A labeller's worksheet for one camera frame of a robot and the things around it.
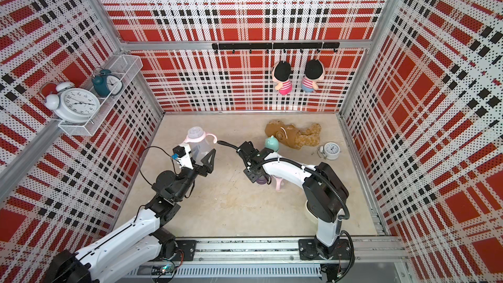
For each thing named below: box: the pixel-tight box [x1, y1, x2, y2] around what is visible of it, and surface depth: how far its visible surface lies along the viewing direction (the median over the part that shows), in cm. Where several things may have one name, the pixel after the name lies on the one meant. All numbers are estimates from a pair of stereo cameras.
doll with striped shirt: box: [301, 59, 326, 94], surface depth 98 cm
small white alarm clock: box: [316, 142, 341, 160], surface depth 102 cm
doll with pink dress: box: [271, 60, 293, 96], surface depth 99 cm
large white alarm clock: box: [39, 81, 101, 126], surface depth 63 cm
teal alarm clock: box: [91, 68, 124, 97], surface depth 74 cm
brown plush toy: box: [264, 119, 322, 151], surface depth 101 cm
